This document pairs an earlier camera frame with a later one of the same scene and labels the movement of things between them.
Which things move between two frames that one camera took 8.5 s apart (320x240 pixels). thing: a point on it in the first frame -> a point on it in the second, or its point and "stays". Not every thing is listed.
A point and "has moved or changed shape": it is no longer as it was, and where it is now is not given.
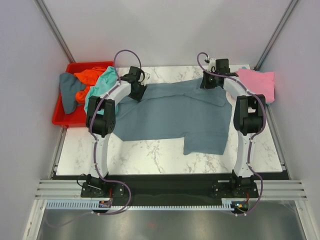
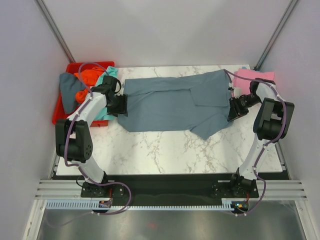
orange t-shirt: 88,77 stays
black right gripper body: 209,81 -> 240,105
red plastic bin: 77,118 stays
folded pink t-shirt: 258,83 stays
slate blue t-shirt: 176,109 has moved or changed shape
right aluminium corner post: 259,63 stays
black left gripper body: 138,95 -> 119,106
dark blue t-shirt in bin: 69,85 stays
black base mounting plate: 168,190 stays
